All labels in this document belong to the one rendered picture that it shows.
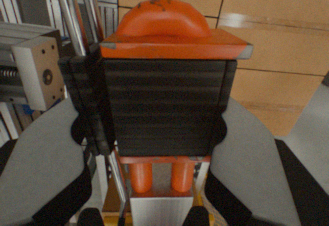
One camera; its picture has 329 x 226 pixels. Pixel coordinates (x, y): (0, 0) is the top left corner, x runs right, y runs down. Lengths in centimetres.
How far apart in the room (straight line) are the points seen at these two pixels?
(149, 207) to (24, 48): 33
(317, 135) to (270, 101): 142
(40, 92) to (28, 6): 92
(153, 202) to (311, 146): 240
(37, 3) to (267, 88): 130
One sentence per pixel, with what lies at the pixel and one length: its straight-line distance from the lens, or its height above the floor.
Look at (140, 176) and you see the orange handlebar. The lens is 17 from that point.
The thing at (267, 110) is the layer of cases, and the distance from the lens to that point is 110.
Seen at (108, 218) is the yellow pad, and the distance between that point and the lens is 56.
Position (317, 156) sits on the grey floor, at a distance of 273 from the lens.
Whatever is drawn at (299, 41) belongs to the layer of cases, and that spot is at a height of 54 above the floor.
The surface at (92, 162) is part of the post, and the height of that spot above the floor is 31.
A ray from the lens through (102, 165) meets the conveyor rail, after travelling 119.
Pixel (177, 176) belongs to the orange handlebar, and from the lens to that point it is 17.
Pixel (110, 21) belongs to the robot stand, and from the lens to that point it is 112.
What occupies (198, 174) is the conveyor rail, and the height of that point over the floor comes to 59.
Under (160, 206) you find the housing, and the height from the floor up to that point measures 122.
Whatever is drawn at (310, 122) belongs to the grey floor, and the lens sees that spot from 226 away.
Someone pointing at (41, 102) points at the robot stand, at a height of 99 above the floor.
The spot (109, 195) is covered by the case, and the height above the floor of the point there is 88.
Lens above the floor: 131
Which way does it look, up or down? 58 degrees down
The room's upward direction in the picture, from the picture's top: 177 degrees clockwise
